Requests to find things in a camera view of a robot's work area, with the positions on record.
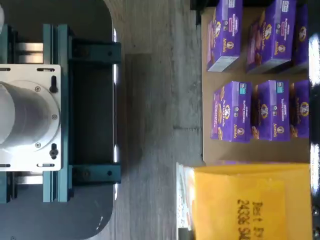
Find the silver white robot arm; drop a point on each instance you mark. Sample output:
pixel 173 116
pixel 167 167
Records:
pixel 25 115

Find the teal aluminium mounting frame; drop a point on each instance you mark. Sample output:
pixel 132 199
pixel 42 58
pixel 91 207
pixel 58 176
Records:
pixel 60 50

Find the purple Annie's snack box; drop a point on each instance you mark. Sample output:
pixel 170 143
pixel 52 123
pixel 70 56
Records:
pixel 271 112
pixel 299 110
pixel 232 112
pixel 272 37
pixel 226 37
pixel 301 37

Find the dark grey robot base cart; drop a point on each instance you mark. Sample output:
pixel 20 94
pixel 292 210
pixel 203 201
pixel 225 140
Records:
pixel 95 22

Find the black shelf beam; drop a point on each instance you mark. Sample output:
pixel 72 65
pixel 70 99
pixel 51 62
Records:
pixel 315 112

